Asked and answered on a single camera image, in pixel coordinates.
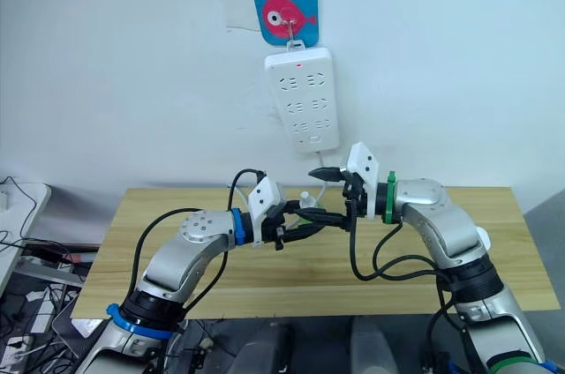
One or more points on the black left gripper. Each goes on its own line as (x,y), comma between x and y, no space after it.
(273,228)

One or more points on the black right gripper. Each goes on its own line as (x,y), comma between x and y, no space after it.
(355,197)

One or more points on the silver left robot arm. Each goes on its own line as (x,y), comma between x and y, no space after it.
(194,250)

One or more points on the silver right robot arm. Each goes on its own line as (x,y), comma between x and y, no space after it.
(441,224)

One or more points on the green repellent liquid bottle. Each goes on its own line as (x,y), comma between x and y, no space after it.
(310,228)

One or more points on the white mosquito repellent heater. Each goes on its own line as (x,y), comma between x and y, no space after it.
(307,201)

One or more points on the dark grey rounded shape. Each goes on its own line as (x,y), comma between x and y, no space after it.
(260,347)

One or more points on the clear tape patch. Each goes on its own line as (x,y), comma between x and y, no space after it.
(234,8)

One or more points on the black power adapter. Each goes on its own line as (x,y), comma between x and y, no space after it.
(48,254)

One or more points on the white side desk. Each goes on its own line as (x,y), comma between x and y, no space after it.
(26,215)

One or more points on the white floor power strip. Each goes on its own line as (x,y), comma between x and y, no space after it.
(39,310)

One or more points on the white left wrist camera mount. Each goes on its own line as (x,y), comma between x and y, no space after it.
(265,197)

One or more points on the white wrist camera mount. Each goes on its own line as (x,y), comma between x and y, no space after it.
(364,162)
(265,197)

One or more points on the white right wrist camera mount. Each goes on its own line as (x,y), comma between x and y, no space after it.
(364,162)

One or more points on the white wall power strip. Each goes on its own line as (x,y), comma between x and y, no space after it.
(304,100)

